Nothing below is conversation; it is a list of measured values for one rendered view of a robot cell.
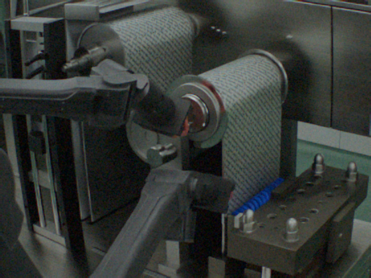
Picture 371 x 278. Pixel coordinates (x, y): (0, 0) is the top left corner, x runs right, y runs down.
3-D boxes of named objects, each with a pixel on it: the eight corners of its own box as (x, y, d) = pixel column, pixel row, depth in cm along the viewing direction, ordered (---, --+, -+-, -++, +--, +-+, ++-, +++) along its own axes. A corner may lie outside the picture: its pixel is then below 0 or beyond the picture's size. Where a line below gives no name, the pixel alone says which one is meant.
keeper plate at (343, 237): (325, 261, 141) (330, 220, 137) (343, 242, 149) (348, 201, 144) (334, 264, 140) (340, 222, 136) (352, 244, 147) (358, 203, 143)
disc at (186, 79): (164, 138, 141) (163, 69, 135) (165, 138, 141) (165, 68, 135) (226, 156, 132) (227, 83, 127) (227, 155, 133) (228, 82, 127)
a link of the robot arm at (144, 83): (133, 106, 113) (152, 77, 113) (106, 91, 116) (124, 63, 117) (152, 122, 119) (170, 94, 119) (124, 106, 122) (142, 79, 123)
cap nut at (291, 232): (278, 239, 129) (279, 220, 127) (287, 231, 132) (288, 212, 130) (293, 243, 127) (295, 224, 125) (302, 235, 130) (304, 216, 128)
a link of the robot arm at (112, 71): (104, 132, 112) (113, 85, 108) (62, 105, 118) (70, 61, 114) (153, 119, 120) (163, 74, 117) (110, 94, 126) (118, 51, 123)
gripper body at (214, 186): (228, 214, 130) (208, 213, 123) (185, 201, 135) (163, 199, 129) (236, 182, 130) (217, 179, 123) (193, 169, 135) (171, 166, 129)
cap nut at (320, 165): (309, 171, 158) (309, 154, 156) (315, 166, 161) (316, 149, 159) (321, 175, 156) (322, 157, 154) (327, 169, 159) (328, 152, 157)
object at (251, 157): (221, 223, 139) (222, 139, 132) (277, 181, 157) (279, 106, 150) (223, 224, 139) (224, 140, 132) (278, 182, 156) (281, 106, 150)
